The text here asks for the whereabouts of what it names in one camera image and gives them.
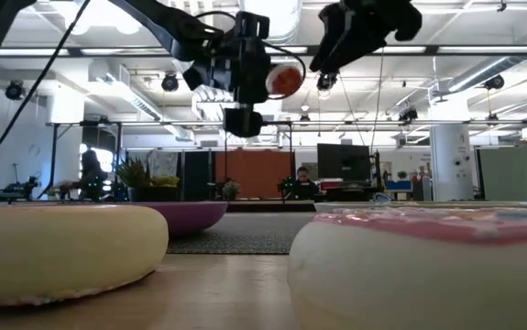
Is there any red frosted toy donut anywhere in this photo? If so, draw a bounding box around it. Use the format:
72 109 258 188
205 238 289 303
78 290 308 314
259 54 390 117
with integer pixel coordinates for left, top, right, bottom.
265 62 305 99

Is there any plain yellow toy donut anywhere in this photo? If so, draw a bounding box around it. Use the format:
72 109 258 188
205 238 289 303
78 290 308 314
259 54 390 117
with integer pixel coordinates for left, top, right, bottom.
0 203 170 308

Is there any yellow green plant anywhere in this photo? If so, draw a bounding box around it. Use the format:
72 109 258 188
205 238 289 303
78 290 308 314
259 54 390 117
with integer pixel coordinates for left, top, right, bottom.
151 176 181 188

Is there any white plate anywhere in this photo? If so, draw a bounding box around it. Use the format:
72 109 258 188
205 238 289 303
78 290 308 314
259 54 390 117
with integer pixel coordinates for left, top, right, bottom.
313 200 527 215

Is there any white round pillar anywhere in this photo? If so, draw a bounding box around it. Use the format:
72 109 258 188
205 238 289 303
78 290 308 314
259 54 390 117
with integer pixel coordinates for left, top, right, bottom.
429 98 475 203

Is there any thin hanging cable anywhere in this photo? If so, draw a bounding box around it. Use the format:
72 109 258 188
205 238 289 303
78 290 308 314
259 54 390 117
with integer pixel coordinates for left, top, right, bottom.
369 45 386 155

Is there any person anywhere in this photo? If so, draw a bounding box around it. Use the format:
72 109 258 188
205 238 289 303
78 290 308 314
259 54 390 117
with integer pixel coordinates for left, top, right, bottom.
285 166 320 202
78 148 109 202

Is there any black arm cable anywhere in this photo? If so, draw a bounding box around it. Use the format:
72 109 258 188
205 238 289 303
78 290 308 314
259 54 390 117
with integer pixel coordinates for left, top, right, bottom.
0 0 93 185

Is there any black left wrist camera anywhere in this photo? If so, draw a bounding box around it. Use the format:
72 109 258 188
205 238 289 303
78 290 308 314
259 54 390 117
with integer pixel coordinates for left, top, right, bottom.
234 10 272 41

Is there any low black platform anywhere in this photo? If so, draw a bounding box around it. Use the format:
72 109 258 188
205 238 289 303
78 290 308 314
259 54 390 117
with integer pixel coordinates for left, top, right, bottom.
225 200 317 213

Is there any large green potted plant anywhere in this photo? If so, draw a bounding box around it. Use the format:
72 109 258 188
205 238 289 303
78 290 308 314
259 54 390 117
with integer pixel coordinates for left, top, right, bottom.
115 158 152 189

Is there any black ceiling spot lamp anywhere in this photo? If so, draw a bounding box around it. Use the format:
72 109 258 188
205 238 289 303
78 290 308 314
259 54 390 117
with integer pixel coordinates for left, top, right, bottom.
482 73 506 92
160 71 181 94
315 71 338 92
399 107 420 124
5 80 26 102

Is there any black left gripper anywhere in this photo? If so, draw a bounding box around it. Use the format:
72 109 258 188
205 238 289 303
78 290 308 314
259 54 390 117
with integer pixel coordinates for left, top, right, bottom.
182 38 272 139

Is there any black metal frame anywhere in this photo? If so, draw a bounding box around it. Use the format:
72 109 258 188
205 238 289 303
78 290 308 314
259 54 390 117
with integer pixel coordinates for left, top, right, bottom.
45 120 125 202
223 120 294 203

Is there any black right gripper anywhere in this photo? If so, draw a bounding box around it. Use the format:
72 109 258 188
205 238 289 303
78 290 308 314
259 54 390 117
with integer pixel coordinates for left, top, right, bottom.
309 0 423 75

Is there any silver ceiling duct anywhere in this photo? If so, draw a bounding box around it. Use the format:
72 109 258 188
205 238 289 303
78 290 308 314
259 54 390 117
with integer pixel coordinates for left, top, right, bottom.
239 0 304 46

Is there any grey woven table mat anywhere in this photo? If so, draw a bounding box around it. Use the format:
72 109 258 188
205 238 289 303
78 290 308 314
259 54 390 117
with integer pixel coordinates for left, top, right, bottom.
166 212 315 256

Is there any pink frosted toy donut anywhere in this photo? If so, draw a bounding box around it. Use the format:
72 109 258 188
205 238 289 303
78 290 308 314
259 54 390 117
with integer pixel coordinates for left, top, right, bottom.
286 206 527 330

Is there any small potted plant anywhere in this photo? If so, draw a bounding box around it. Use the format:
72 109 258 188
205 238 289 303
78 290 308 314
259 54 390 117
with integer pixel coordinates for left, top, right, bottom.
221 180 242 202

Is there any pale green partition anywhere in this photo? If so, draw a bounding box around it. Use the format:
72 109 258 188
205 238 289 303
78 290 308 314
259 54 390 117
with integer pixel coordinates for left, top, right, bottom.
477 147 527 203

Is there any black monitor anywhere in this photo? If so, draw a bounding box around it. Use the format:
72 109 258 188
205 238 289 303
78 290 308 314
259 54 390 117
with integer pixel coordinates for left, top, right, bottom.
316 143 372 182

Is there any black overhead rig bar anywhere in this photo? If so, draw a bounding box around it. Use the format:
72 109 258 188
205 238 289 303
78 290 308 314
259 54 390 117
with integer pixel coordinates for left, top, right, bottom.
0 44 527 58

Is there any orange curtain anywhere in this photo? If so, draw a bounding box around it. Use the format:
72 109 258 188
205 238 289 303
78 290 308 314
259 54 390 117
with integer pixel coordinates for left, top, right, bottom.
214 149 296 200

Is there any black plant pot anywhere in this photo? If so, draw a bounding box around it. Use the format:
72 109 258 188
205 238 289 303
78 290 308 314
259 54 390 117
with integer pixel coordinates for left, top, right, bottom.
127 185 182 204

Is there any black curtain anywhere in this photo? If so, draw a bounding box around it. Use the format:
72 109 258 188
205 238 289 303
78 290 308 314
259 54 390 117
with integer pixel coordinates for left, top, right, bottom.
182 150 213 202

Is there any grey hanging cloth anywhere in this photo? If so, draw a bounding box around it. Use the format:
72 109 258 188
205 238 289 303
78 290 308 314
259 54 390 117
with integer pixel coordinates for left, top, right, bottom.
147 149 180 180

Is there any blue box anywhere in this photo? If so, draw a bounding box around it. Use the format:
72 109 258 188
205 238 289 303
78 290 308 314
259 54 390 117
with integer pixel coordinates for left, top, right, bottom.
385 180 413 193

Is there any purple plate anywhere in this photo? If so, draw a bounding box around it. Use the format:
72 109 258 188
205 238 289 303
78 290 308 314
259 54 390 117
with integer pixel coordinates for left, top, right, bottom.
0 200 229 238

